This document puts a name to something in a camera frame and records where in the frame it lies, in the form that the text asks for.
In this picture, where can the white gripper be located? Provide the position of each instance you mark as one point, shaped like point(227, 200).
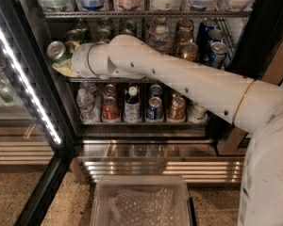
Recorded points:
point(79, 60)

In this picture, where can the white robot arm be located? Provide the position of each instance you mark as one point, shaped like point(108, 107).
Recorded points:
point(254, 106)

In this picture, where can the rear water bottle lower shelf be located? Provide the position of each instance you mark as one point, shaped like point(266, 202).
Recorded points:
point(90, 87)

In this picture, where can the water bottle shelf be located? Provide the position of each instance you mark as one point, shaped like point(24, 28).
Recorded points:
point(157, 21)
point(159, 39)
point(90, 87)
point(86, 104)

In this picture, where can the front water bottle lower shelf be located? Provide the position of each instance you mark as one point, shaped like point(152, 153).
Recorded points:
point(86, 104)

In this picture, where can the rear white can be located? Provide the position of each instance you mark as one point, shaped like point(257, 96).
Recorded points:
point(106, 23)

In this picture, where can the rear orange can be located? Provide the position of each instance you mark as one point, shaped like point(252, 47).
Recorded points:
point(110, 90)

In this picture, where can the red bull can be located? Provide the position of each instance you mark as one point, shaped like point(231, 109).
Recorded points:
point(130, 26)
point(127, 32)

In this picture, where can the front orange can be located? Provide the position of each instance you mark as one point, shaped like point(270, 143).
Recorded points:
point(110, 108)

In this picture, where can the rear Red Bull can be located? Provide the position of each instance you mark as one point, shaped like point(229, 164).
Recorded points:
point(130, 26)

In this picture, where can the glass fridge door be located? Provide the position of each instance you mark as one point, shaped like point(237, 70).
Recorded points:
point(35, 164)

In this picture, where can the rear blue can lower shelf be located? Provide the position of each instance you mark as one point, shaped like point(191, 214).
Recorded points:
point(155, 91)

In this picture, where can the front water bottle middle shelf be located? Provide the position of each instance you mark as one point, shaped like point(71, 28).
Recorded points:
point(159, 39)

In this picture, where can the rear water bottle middle shelf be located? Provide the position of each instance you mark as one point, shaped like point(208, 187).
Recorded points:
point(157, 21)

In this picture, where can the front blue can lower shelf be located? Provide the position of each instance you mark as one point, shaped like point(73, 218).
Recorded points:
point(154, 109)

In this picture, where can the rear gold can lower shelf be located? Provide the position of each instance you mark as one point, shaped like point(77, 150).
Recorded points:
point(174, 94)

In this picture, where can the gold can shelf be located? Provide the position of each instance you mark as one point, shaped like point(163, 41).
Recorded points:
point(177, 108)
point(174, 94)

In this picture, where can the gold can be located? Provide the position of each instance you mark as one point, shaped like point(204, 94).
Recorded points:
point(182, 36)
point(185, 24)
point(188, 50)

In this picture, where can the front gold can lower shelf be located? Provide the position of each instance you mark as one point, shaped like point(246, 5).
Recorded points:
point(177, 108)

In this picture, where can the front gold can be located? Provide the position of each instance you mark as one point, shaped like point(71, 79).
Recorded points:
point(188, 50)

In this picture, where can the rear gold can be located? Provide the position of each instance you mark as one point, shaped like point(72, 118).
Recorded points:
point(185, 24)

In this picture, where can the front silver can lower shelf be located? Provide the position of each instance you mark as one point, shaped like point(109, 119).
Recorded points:
point(196, 112)

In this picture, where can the rear blue Pepsi can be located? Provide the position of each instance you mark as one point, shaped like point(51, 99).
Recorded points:
point(204, 27)

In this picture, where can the blue pepsi can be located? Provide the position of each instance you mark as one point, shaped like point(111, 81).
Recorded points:
point(217, 54)
point(204, 27)
point(215, 35)

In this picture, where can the front blue Pepsi can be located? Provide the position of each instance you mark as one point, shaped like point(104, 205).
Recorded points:
point(217, 54)

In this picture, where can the LED light strip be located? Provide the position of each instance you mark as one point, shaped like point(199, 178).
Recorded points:
point(16, 66)

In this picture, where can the dark juice bottle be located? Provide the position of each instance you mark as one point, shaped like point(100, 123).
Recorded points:
point(132, 105)

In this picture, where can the clear plastic bin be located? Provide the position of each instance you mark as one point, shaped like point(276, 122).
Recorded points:
point(108, 186)

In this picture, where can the bubble wrap sheet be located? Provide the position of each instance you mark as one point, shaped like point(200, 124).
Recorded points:
point(142, 208)

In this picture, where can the upper wire shelf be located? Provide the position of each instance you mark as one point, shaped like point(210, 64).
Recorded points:
point(141, 14)

